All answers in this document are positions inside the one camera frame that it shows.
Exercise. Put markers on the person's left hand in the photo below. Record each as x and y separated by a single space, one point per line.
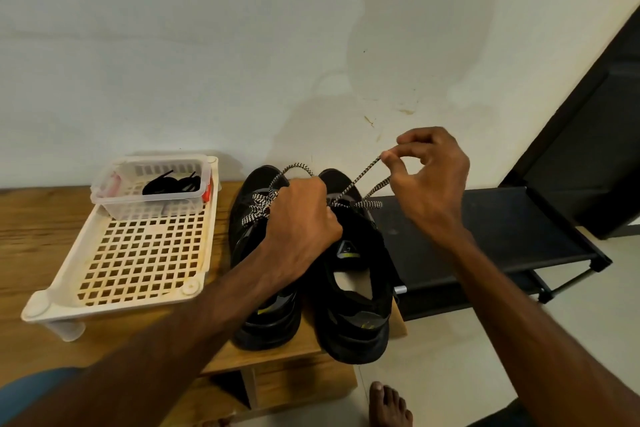
300 227

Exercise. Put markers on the person's right hand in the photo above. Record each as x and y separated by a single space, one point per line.
430 187

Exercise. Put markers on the black white patterned shoelace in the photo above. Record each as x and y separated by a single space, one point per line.
362 181
262 199

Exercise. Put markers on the black shoe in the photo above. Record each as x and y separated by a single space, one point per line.
350 317
268 322

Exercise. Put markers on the black shoelaces bundle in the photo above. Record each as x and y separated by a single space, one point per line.
165 185

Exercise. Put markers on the person's left forearm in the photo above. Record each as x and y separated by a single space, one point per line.
160 352

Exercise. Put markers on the person's right forearm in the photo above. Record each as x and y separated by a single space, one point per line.
545 337

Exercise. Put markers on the person's blue shorts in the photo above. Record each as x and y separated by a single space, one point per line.
30 394

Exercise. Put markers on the black shoe rack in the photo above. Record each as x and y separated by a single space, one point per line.
500 231

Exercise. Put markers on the red label sticker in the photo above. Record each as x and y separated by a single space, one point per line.
207 187

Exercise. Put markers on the large white plastic tray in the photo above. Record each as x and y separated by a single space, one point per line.
135 262

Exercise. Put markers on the dark door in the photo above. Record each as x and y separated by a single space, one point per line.
595 141

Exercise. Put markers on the small white plastic basket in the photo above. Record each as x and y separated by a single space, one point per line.
118 207

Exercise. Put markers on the low wooden table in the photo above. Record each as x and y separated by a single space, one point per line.
30 257

